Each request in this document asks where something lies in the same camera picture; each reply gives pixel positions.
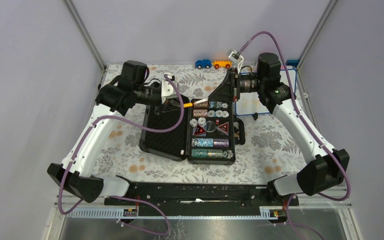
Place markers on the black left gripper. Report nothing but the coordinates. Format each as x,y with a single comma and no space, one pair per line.
170,104

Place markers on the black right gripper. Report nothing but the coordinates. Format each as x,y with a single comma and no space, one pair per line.
224,93

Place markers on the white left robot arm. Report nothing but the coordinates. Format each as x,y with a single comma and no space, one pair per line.
75,172

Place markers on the orange toy car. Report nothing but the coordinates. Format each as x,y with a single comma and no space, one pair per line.
222,64

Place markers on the clear dealer button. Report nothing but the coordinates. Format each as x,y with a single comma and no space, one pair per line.
210,126

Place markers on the blue toy car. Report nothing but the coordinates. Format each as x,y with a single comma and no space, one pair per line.
203,64

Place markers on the red triangle all-in marker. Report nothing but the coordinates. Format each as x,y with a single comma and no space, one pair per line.
199,131

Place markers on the black poker chip case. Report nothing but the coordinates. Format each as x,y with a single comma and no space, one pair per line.
215,148

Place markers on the floral table cloth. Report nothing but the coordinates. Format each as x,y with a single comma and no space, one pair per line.
269,151

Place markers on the blue block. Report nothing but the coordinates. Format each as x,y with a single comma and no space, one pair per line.
292,62

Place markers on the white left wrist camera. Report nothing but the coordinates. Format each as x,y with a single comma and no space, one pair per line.
167,90

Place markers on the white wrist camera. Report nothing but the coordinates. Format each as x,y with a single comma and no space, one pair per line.
236,58
167,90

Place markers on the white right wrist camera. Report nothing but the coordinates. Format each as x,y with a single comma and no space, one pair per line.
236,58

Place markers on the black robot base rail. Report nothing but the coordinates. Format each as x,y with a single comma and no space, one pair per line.
198,199

